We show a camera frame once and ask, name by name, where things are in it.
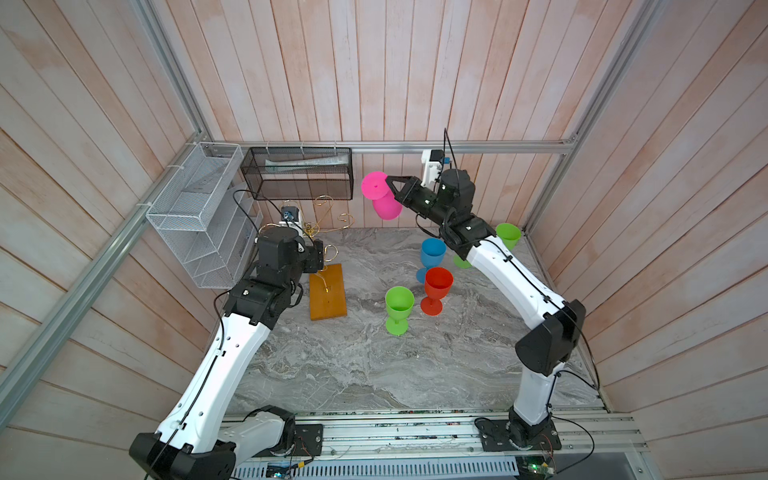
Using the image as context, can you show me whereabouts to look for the black mesh basket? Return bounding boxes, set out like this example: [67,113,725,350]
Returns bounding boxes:
[240,146,354,201]

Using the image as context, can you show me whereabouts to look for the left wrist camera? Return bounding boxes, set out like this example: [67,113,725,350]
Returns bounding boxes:
[279,205,303,234]

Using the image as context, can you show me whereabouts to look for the red wine glass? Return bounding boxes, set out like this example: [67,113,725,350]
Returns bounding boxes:
[420,267,454,316]

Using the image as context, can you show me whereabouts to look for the white wire mesh shelf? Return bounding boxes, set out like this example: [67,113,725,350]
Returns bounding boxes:
[146,142,256,290]

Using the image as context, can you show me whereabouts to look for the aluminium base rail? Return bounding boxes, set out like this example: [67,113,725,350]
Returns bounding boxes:
[149,410,652,480]

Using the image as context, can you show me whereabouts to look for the pink wine glass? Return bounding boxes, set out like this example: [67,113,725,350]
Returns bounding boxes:
[361,171,403,221]

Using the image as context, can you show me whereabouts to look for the green wine glass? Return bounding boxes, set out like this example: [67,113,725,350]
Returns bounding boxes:
[496,223,522,251]
[453,255,472,269]
[385,286,415,336]

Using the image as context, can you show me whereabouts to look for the horizontal aluminium frame bar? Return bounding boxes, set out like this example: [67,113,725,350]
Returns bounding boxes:
[230,139,575,154]

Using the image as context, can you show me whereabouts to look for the blue wine glass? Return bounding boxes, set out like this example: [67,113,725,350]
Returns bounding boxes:
[416,238,447,283]

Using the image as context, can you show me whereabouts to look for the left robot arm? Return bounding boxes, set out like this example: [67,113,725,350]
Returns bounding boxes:
[129,226,324,479]

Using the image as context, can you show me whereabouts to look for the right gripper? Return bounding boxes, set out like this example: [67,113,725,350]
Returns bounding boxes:
[386,177,451,234]

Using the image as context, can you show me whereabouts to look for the gold wire wine glass rack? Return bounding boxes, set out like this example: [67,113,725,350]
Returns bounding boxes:
[260,194,356,322]

